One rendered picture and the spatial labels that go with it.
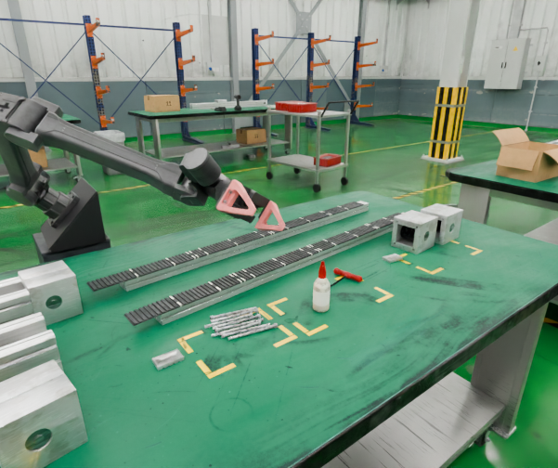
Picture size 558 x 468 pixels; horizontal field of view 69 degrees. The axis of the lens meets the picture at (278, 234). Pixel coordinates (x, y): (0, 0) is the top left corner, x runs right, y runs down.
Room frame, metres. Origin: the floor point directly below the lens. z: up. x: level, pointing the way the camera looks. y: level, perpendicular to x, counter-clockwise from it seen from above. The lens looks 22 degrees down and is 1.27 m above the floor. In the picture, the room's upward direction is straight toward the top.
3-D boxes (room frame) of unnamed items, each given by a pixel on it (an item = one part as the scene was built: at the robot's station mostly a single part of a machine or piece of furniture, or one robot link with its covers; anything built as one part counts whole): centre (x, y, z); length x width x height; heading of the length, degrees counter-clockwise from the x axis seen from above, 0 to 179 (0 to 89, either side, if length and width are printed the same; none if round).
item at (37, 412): (0.44, 0.35, 0.83); 0.11 x 0.10 x 0.10; 45
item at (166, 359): (0.61, 0.20, 0.78); 0.05 x 0.03 x 0.01; 126
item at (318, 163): (5.00, -0.38, 0.50); 1.03 x 0.55 x 1.01; 42
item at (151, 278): (1.20, 0.02, 0.79); 0.96 x 0.04 x 0.03; 131
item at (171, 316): (1.05, -0.10, 0.79); 0.96 x 0.04 x 0.03; 131
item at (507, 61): (10.51, -5.67, 1.14); 1.30 x 0.28 x 2.28; 37
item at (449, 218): (1.23, -0.51, 0.83); 0.11 x 0.10 x 0.10; 41
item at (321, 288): (0.79, -0.10, 0.84); 0.04 x 0.04 x 0.12
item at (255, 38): (10.37, -0.99, 1.10); 3.31 x 0.90 x 2.20; 127
